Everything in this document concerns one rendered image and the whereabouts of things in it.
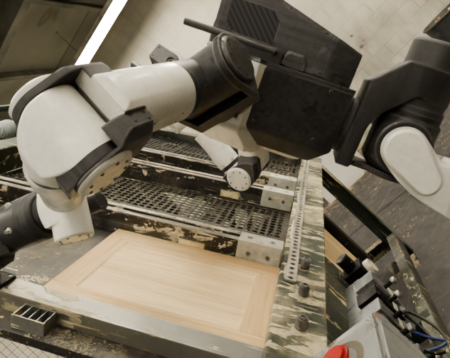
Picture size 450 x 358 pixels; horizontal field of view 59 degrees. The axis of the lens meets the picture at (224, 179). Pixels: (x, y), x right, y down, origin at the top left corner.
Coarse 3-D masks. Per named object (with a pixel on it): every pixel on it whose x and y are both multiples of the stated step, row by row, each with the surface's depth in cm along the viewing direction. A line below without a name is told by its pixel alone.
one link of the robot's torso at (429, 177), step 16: (400, 128) 77; (384, 144) 77; (400, 144) 76; (416, 144) 76; (384, 160) 78; (400, 160) 77; (416, 160) 76; (432, 160) 76; (448, 160) 86; (400, 176) 78; (416, 176) 77; (432, 176) 76; (448, 176) 76; (416, 192) 79; (432, 192) 77; (448, 192) 77; (432, 208) 79; (448, 208) 78
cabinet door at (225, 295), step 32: (96, 256) 102; (128, 256) 105; (160, 256) 107; (192, 256) 109; (224, 256) 112; (64, 288) 87; (96, 288) 89; (128, 288) 91; (160, 288) 93; (192, 288) 95; (224, 288) 97; (256, 288) 99; (192, 320) 83; (224, 320) 85; (256, 320) 86
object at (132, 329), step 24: (24, 288) 81; (48, 288) 83; (72, 312) 77; (96, 312) 78; (120, 312) 79; (96, 336) 77; (120, 336) 76; (144, 336) 74; (168, 336) 74; (192, 336) 75; (216, 336) 76
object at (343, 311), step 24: (360, 264) 107; (336, 288) 102; (360, 288) 94; (384, 288) 93; (336, 312) 91; (360, 312) 86; (384, 312) 81; (408, 312) 82; (336, 336) 82; (408, 336) 81
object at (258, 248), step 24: (0, 192) 126; (24, 192) 124; (96, 216) 120; (120, 216) 118; (144, 216) 118; (168, 216) 120; (168, 240) 117; (192, 240) 115; (216, 240) 113; (240, 240) 112; (264, 240) 114
